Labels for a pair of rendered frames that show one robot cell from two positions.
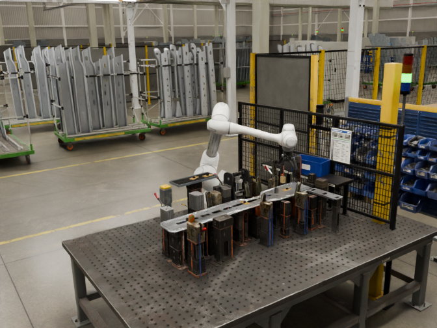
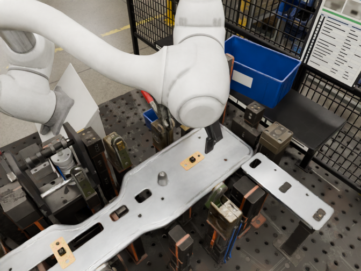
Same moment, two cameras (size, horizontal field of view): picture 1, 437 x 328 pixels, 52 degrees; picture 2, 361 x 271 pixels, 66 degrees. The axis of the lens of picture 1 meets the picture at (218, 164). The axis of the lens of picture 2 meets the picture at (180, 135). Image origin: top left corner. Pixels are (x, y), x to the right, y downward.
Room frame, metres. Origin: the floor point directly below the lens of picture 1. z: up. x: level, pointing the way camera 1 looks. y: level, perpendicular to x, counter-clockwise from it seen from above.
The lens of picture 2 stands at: (2.93, -0.50, 1.77)
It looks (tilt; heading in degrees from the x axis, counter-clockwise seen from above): 49 degrees down; 358
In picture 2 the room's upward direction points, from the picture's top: straight up
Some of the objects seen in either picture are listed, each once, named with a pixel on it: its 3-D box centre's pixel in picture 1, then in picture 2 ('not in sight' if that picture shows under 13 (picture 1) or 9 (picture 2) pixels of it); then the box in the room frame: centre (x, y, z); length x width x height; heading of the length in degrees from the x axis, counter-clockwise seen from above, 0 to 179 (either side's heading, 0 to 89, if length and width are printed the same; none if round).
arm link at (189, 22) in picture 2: (288, 133); (199, 33); (3.47, -0.56, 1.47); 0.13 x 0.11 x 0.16; 176
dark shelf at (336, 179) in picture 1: (304, 172); (235, 77); (3.90, -0.78, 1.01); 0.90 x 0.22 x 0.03; 38
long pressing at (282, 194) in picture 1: (243, 204); (57, 260); (3.17, -0.18, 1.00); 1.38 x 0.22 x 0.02; 128
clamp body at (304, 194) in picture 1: (300, 213); (219, 232); (3.28, -0.64, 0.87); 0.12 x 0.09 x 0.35; 38
